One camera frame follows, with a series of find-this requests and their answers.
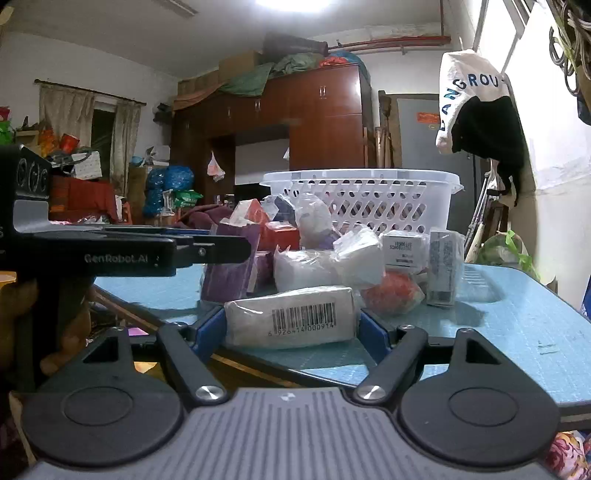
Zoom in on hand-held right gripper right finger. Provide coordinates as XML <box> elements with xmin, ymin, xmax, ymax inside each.
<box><xmin>353</xmin><ymin>307</ymin><xmax>509</xmax><ymax>405</ymax></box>

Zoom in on floral cloth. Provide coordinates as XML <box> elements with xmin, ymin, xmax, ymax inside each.
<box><xmin>544</xmin><ymin>431</ymin><xmax>591</xmax><ymax>480</ymax></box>

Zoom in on white barcode packet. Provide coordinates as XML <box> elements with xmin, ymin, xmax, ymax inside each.
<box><xmin>224</xmin><ymin>286</ymin><xmax>358</xmax><ymax>348</ymax></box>

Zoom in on blue plastic bags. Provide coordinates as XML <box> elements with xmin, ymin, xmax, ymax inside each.
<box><xmin>143</xmin><ymin>165</ymin><xmax>197</xmax><ymax>219</ymax></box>

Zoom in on white patterned box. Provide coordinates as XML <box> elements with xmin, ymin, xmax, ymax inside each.
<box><xmin>73</xmin><ymin>151</ymin><xmax>103</xmax><ymax>181</ymax></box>

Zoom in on red cloth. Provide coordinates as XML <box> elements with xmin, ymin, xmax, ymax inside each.
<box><xmin>48</xmin><ymin>176</ymin><xmax>120</xmax><ymax>223</ymax></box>

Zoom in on green leafy bag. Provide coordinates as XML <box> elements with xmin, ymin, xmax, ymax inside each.
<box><xmin>475</xmin><ymin>230</ymin><xmax>542</xmax><ymax>280</ymax></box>

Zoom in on green tarp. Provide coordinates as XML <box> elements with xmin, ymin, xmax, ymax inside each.
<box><xmin>221</xmin><ymin>52</ymin><xmax>326</xmax><ymax>97</ymax></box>

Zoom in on clear wrapped tissue packet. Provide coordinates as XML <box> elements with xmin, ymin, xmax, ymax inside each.
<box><xmin>332</xmin><ymin>228</ymin><xmax>387</xmax><ymax>289</ymax></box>

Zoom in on beige curtain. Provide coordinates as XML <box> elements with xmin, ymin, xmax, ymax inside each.
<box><xmin>113</xmin><ymin>102</ymin><xmax>142</xmax><ymax>197</ymax></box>
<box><xmin>39</xmin><ymin>85</ymin><xmax>96</xmax><ymax>149</ymax></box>

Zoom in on white plastic laundry basket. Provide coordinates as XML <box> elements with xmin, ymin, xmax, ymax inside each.
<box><xmin>259</xmin><ymin>170</ymin><xmax>464</xmax><ymax>238</ymax></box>

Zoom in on red ball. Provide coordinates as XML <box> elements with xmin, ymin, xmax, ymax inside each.
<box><xmin>360</xmin><ymin>271</ymin><xmax>426</xmax><ymax>316</ymax></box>

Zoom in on small hanging plastic bag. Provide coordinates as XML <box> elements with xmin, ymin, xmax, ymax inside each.
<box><xmin>207</xmin><ymin>151</ymin><xmax>228</xmax><ymax>184</ymax></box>

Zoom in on ceiling light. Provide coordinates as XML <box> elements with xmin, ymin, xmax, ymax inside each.
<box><xmin>253</xmin><ymin>0</ymin><xmax>334</xmax><ymax>11</ymax></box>

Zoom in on red ceiling pipe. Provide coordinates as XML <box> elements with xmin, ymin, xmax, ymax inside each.
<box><xmin>330</xmin><ymin>34</ymin><xmax>451</xmax><ymax>52</ymax></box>

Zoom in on small white printed box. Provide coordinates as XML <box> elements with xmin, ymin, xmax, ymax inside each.
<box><xmin>381</xmin><ymin>231</ymin><xmax>432</xmax><ymax>273</ymax></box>

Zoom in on grey door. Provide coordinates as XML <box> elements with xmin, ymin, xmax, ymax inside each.
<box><xmin>396</xmin><ymin>93</ymin><xmax>477</xmax><ymax>186</ymax></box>

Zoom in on small lilac box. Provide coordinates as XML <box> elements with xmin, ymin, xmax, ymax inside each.
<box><xmin>263</xmin><ymin>194</ymin><xmax>297</xmax><ymax>223</ymax></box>

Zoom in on person's left hand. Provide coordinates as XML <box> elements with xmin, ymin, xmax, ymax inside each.
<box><xmin>0</xmin><ymin>277</ymin><xmax>93</xmax><ymax>377</ymax></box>

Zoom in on bundle of hanging cables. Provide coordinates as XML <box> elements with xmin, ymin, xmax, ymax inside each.
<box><xmin>549</xmin><ymin>0</ymin><xmax>591</xmax><ymax>126</ymax></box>

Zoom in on cardboard box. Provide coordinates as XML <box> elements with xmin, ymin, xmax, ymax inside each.
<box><xmin>217</xmin><ymin>51</ymin><xmax>265</xmax><ymax>80</ymax></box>

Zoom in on white lettered hanging bag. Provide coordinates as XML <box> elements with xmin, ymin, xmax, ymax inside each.
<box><xmin>435</xmin><ymin>48</ymin><xmax>514</xmax><ymax>155</ymax></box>

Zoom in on curtain rod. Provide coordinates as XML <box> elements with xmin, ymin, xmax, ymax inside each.
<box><xmin>34</xmin><ymin>79</ymin><xmax>148</xmax><ymax>108</ymax></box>

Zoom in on large white plastic packet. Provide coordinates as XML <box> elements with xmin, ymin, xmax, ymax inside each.
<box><xmin>273</xmin><ymin>248</ymin><xmax>352</xmax><ymax>293</ymax></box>

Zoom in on teal cutting mat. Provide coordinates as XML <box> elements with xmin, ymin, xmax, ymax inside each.
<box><xmin>92</xmin><ymin>262</ymin><xmax>591</xmax><ymax>408</ymax></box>

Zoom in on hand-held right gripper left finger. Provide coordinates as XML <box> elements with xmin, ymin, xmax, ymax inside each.
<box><xmin>69</xmin><ymin>305</ymin><xmax>230</xmax><ymax>409</ymax></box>

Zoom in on purple box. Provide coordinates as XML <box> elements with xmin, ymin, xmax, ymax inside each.
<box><xmin>199</xmin><ymin>223</ymin><xmax>262</xmax><ymax>303</ymax></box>

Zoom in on brown wooden wardrobe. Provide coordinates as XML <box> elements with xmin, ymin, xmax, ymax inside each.
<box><xmin>171</xmin><ymin>64</ymin><xmax>376</xmax><ymax>205</ymax></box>

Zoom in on tall white printed box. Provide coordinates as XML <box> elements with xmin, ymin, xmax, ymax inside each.
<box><xmin>426</xmin><ymin>228</ymin><xmax>465</xmax><ymax>308</ymax></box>

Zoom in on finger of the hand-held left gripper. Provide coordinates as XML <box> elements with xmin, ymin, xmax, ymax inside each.
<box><xmin>174</xmin><ymin>234</ymin><xmax>253</xmax><ymax>268</ymax></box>
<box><xmin>99</xmin><ymin>224</ymin><xmax>215</xmax><ymax>239</ymax></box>

